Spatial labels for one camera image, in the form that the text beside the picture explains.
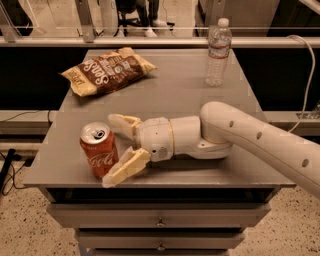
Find upper grey drawer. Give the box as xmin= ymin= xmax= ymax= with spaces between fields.
xmin=47 ymin=203 xmax=271 ymax=229

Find black floor cables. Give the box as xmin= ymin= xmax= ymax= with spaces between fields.
xmin=0 ymin=148 xmax=34 ymax=197

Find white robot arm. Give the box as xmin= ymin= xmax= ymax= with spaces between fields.
xmin=102 ymin=101 xmax=320 ymax=198

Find white wall cable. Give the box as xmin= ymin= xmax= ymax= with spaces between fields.
xmin=287 ymin=34 xmax=317 ymax=134

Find red coke can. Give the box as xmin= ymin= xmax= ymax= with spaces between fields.
xmin=80 ymin=122 xmax=119 ymax=178

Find metal railing bar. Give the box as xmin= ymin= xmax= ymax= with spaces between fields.
xmin=0 ymin=36 xmax=320 ymax=48

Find clear plastic water bottle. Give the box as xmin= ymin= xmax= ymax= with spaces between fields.
xmin=205 ymin=18 xmax=232 ymax=87

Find lower grey drawer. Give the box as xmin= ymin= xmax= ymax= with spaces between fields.
xmin=75 ymin=230 xmax=245 ymax=250

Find grey drawer cabinet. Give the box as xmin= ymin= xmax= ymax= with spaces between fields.
xmin=24 ymin=49 xmax=292 ymax=256

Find brown yellow chip bag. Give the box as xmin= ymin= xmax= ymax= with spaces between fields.
xmin=61 ymin=47 xmax=156 ymax=97

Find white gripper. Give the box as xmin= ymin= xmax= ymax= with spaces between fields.
xmin=102 ymin=114 xmax=174 ymax=188

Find office chair base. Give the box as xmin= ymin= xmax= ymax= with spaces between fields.
xmin=116 ymin=0 xmax=170 ymax=38

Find grey drawer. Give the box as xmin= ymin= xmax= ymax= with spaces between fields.
xmin=75 ymin=230 xmax=245 ymax=250
xmin=47 ymin=203 xmax=271 ymax=229

